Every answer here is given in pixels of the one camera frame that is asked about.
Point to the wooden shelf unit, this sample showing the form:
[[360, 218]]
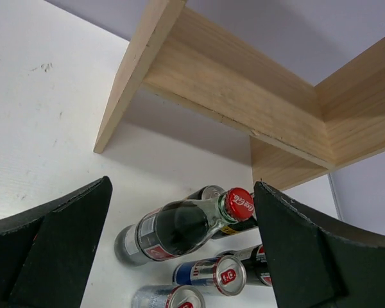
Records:
[[297, 131]]

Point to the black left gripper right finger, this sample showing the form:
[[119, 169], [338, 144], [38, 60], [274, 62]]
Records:
[[316, 260]]

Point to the glass cola bottle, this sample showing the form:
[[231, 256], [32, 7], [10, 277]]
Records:
[[181, 227], [255, 264]]

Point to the blue silver energy can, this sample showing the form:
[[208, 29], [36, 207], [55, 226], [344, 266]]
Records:
[[167, 296], [224, 275]]

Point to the black tonic can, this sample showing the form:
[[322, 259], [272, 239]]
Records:
[[236, 228], [205, 193]]

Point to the left black tonic can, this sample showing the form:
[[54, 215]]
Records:
[[205, 193]]

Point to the right black tonic can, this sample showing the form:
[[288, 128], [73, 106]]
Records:
[[236, 228]]

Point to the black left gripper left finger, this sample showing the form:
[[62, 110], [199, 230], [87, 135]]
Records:
[[47, 252]]

